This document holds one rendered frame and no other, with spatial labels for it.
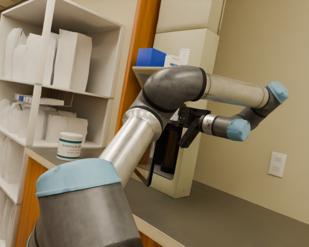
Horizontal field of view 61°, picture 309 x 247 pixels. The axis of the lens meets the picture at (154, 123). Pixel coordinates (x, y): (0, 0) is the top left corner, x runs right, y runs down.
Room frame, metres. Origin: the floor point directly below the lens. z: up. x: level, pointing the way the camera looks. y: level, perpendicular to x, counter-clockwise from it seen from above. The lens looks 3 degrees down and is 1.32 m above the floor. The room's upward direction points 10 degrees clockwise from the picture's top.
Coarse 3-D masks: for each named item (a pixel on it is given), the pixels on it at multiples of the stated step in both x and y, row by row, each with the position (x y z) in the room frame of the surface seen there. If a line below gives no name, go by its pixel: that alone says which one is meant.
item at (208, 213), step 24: (48, 168) 1.40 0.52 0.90; (144, 192) 1.17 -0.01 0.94; (192, 192) 1.31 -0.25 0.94; (216, 192) 1.39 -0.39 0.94; (144, 216) 0.91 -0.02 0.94; (168, 216) 0.95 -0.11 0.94; (192, 216) 0.99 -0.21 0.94; (216, 216) 1.04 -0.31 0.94; (240, 216) 1.08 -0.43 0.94; (264, 216) 1.14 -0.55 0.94; (168, 240) 0.79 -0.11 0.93; (192, 240) 0.79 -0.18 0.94; (216, 240) 0.82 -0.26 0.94; (240, 240) 0.85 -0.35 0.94; (264, 240) 0.89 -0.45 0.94; (288, 240) 0.93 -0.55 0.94
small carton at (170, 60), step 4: (168, 56) 1.19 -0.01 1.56; (172, 56) 1.17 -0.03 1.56; (176, 56) 1.18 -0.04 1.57; (168, 60) 1.18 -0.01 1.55; (172, 60) 1.17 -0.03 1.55; (176, 60) 1.18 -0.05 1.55; (164, 64) 1.20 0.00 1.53; (168, 64) 1.17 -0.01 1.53; (172, 64) 1.17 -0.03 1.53; (176, 64) 1.18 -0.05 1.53
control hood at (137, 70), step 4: (132, 68) 1.30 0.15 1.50; (136, 68) 1.28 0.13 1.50; (140, 68) 1.26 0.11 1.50; (144, 68) 1.24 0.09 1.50; (148, 68) 1.22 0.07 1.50; (152, 68) 1.20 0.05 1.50; (156, 68) 1.18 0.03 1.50; (160, 68) 1.16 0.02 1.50; (136, 72) 1.30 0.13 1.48; (140, 72) 1.27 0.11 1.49; (144, 72) 1.25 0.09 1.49; (148, 72) 1.23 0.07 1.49; (152, 72) 1.22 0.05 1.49; (136, 76) 1.32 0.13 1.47; (140, 80) 1.32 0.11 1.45; (140, 84) 1.34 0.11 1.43
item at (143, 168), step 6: (150, 144) 1.14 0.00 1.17; (156, 144) 1.08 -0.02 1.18; (150, 150) 1.13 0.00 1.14; (144, 156) 1.19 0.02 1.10; (150, 156) 1.11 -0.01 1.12; (144, 162) 1.17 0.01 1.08; (150, 162) 1.10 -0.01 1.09; (138, 168) 1.24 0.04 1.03; (144, 168) 1.16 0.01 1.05; (150, 168) 1.09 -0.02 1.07; (138, 174) 1.22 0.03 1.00; (144, 174) 1.15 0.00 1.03; (150, 174) 1.08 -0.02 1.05; (144, 180) 1.13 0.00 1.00; (150, 180) 1.08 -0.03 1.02
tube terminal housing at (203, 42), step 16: (176, 32) 1.28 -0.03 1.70; (192, 32) 1.21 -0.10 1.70; (208, 32) 1.18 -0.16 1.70; (160, 48) 1.34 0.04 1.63; (176, 48) 1.27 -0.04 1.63; (192, 48) 1.20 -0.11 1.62; (208, 48) 1.19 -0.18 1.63; (192, 64) 1.19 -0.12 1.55; (208, 64) 1.21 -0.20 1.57; (192, 144) 1.20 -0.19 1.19; (192, 160) 1.22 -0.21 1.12; (160, 176) 1.24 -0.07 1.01; (176, 176) 1.17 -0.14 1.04; (192, 176) 1.24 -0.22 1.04; (176, 192) 1.16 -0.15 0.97
